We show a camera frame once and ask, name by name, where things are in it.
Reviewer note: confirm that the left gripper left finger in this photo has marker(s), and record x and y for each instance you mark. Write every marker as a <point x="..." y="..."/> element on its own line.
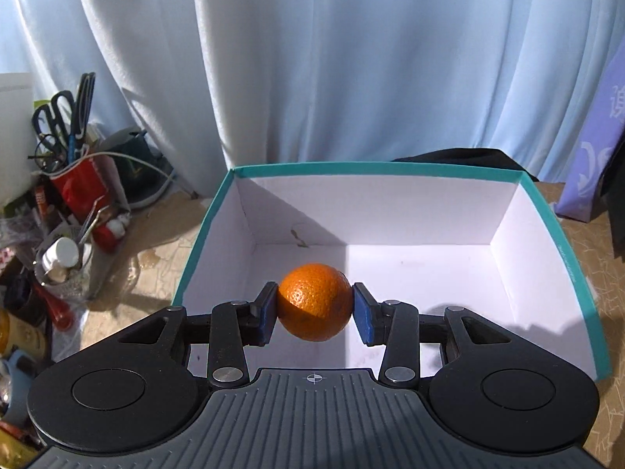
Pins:
<point x="229" y="328"/>

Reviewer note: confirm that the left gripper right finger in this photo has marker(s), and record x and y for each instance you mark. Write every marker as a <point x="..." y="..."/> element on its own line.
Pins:
<point x="401" y="329"/>

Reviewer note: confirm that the orange fruit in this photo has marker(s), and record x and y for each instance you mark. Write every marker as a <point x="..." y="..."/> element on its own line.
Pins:
<point x="315" y="302"/>

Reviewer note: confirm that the teal cardboard box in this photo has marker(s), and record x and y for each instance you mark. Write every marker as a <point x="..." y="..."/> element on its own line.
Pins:
<point x="431" y="235"/>

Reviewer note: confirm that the red small bottle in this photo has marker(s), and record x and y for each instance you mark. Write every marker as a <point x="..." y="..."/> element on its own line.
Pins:
<point x="109" y="235"/>

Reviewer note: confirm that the glass bowl with items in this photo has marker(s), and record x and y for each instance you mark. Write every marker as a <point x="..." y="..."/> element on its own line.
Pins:
<point x="63" y="268"/>

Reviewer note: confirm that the red pen cup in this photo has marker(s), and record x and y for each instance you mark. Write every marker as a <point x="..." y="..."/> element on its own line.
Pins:
<point x="85" y="186"/>

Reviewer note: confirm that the white curtain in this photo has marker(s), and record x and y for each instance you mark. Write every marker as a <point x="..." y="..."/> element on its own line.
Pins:
<point x="224" y="83"/>

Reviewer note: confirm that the black scissors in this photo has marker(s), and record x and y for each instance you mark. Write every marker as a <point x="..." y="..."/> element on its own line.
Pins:
<point x="61" y="125"/>

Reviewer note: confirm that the white board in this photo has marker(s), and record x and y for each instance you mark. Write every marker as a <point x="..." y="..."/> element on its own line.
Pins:
<point x="17" y="138"/>

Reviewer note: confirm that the purple patterned bag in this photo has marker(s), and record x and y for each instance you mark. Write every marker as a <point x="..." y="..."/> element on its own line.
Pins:
<point x="600" y="134"/>

